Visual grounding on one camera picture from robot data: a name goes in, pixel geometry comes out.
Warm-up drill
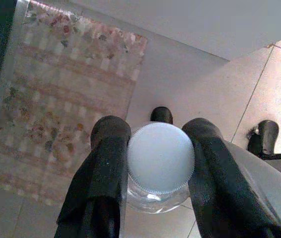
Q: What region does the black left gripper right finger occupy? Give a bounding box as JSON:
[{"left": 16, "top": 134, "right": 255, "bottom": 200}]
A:
[{"left": 181, "top": 118, "right": 281, "bottom": 238}]

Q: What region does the black robot left foot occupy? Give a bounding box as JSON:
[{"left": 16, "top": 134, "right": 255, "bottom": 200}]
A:
[{"left": 150, "top": 106, "right": 174, "bottom": 124}]

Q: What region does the floral patterned rug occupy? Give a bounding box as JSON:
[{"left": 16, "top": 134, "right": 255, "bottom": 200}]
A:
[{"left": 0, "top": 0, "right": 148, "bottom": 206}]

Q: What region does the clear bottle with white cap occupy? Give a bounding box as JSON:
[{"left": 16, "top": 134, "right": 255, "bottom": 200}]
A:
[{"left": 125, "top": 121, "right": 196, "bottom": 214}]

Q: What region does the black robot foot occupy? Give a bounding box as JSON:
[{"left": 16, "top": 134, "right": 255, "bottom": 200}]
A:
[
  {"left": 247, "top": 119, "right": 281, "bottom": 161},
  {"left": 150, "top": 106, "right": 174, "bottom": 124}
]

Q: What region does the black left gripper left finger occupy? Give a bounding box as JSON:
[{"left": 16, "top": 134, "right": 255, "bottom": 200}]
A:
[{"left": 55, "top": 115, "right": 133, "bottom": 238}]

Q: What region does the silver robot left leg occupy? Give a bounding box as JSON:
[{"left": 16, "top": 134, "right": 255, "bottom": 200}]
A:
[{"left": 223, "top": 140, "right": 281, "bottom": 238}]

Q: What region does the black robot right foot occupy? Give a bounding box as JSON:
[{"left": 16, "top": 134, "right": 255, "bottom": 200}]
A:
[{"left": 247, "top": 119, "right": 281, "bottom": 161}]

